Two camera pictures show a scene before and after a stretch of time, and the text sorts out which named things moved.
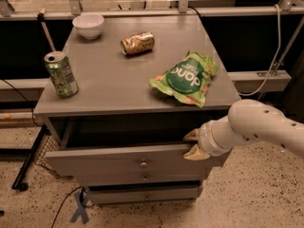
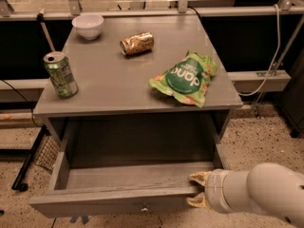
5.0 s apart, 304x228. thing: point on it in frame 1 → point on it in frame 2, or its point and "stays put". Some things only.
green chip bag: x=187 y=79 stays put
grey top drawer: x=141 y=162 → x=122 y=189
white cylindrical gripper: x=204 y=141 → x=214 y=189
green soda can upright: x=62 y=75 stays put
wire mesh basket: x=48 y=144 stays put
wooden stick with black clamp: x=41 y=17 stays put
